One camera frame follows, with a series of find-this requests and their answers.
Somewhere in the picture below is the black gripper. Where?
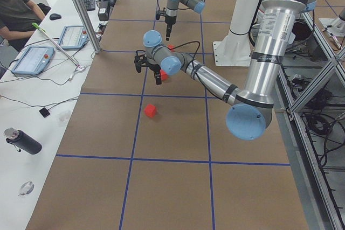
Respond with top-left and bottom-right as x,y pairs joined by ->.
149,64 -> 162,85
165,15 -> 176,39

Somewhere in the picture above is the red block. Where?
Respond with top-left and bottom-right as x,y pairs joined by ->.
144,103 -> 157,118
167,45 -> 175,51
160,69 -> 169,81

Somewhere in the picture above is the teach pendant far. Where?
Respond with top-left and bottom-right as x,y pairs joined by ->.
58,25 -> 88,51

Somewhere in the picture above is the teach pendant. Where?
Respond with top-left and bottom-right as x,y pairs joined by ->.
58,25 -> 88,51
11,46 -> 55,75

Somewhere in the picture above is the black computer mouse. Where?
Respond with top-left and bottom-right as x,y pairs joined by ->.
49,13 -> 62,20

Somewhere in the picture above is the teach pendant near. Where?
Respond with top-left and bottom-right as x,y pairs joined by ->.
11,46 -> 55,75

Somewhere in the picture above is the metal rod green tip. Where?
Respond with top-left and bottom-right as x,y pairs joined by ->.
32,23 -> 85,71

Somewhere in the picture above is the black water bottle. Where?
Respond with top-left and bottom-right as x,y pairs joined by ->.
4,128 -> 42,155

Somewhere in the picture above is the seated person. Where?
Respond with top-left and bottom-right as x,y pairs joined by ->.
1,0 -> 45,52

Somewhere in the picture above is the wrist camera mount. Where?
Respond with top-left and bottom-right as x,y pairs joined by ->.
155,9 -> 166,20
134,50 -> 148,73

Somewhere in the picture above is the white pedestal column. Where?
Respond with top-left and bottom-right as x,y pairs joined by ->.
213,0 -> 260,66

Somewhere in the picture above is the aluminium frame post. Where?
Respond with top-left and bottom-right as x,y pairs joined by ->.
72,0 -> 101,54

